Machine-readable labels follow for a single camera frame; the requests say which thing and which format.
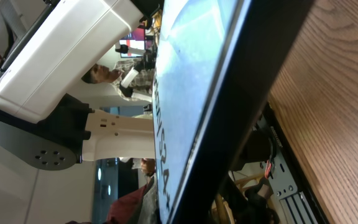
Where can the person in plaid shirt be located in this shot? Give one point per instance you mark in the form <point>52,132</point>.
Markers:
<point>139,88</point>

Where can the background computer monitor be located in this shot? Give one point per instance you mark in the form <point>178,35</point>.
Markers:
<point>132,45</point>

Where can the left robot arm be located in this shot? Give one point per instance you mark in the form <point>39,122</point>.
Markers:
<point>40,123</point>

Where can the blue Samsung Galaxy smartphone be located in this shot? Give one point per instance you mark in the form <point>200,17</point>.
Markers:
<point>216,63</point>

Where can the person in red top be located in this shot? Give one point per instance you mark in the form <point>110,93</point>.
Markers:
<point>123,209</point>

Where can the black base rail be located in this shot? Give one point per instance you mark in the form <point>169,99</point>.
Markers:
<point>268,152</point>

